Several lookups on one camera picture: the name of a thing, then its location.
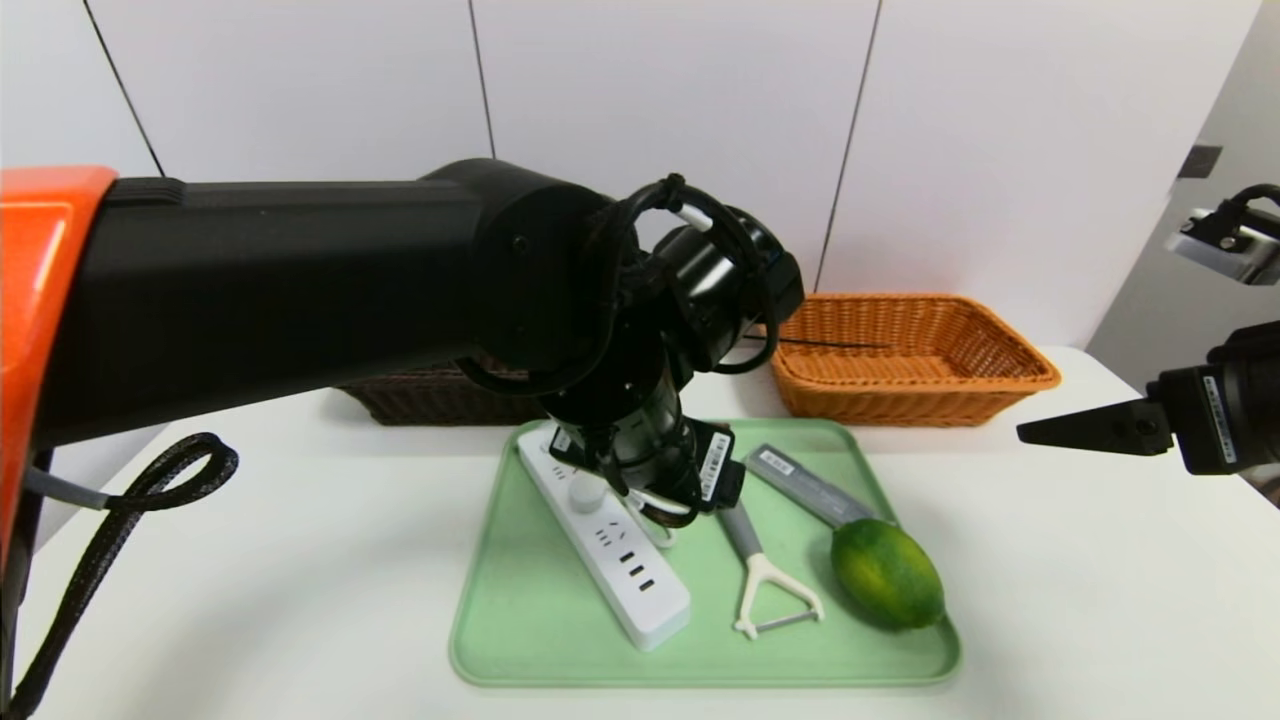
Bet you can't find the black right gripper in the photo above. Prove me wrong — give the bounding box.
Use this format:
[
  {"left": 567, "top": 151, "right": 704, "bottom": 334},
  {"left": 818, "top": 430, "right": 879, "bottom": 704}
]
[{"left": 1016, "top": 321, "right": 1280, "bottom": 477}]

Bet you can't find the white peeler with grey handle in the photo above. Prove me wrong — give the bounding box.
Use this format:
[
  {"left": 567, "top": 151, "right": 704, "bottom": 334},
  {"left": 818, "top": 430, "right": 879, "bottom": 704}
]
[{"left": 718, "top": 500, "right": 826, "bottom": 639}]

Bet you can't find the white power strip with cord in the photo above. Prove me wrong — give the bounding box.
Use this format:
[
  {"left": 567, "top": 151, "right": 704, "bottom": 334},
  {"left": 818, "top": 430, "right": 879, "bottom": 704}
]
[{"left": 517, "top": 425, "right": 693, "bottom": 651}]

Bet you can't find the orange wicker basket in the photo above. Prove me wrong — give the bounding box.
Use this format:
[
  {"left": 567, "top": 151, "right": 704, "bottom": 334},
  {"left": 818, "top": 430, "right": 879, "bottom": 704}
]
[{"left": 770, "top": 292, "right": 1063, "bottom": 429}]

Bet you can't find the dark brown wicker basket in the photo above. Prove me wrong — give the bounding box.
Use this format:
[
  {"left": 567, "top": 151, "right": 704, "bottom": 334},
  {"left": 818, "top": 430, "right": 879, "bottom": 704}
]
[{"left": 340, "top": 360, "right": 551, "bottom": 427}]

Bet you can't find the green lime fruit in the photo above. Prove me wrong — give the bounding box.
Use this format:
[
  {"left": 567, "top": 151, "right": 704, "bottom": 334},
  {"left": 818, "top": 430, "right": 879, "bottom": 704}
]
[{"left": 830, "top": 517, "right": 947, "bottom": 632}]

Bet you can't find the grey pencil lead case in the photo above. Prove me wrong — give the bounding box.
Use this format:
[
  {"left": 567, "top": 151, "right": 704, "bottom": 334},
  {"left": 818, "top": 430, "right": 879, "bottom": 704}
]
[{"left": 745, "top": 444, "right": 878, "bottom": 529}]

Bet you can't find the light green plastic tray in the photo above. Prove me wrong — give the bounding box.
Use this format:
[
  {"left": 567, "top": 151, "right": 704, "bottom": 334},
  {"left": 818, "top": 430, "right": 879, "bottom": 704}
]
[{"left": 450, "top": 418, "right": 963, "bottom": 688}]

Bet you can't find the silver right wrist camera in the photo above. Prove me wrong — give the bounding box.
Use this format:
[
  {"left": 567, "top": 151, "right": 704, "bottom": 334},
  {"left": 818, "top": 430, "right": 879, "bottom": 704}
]
[{"left": 1165, "top": 205, "right": 1280, "bottom": 286}]

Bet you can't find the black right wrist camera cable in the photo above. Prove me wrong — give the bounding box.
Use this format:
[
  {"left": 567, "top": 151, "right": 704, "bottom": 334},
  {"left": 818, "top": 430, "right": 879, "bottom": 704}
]
[{"left": 1215, "top": 183, "right": 1280, "bottom": 231}]

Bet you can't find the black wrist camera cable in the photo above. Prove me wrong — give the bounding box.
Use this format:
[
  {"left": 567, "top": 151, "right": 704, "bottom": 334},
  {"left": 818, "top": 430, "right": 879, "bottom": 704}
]
[
  {"left": 600, "top": 175, "right": 791, "bottom": 376},
  {"left": 1215, "top": 183, "right": 1280, "bottom": 231}
]

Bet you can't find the black left wrist camera cable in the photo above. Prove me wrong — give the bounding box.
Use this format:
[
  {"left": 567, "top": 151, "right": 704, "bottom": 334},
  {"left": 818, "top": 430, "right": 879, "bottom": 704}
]
[{"left": 600, "top": 175, "right": 791, "bottom": 376}]

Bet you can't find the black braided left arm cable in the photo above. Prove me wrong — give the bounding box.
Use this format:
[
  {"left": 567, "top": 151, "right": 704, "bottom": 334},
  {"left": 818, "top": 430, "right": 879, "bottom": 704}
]
[{"left": 0, "top": 432, "right": 241, "bottom": 720}]

